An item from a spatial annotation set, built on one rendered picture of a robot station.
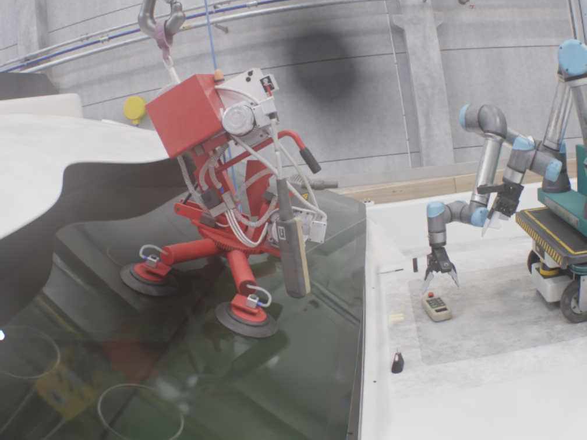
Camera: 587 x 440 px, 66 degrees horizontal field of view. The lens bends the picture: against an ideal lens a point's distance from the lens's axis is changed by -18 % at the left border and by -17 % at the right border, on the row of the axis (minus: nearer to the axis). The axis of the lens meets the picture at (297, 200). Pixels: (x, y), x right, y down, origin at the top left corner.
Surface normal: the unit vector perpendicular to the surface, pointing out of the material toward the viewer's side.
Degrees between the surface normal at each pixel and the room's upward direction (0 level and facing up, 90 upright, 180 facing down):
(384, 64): 90
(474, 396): 3
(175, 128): 90
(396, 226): 90
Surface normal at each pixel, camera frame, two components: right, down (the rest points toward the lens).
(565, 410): -0.16, -0.87
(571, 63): -0.54, 0.11
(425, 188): -0.11, 0.22
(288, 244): -0.68, 0.24
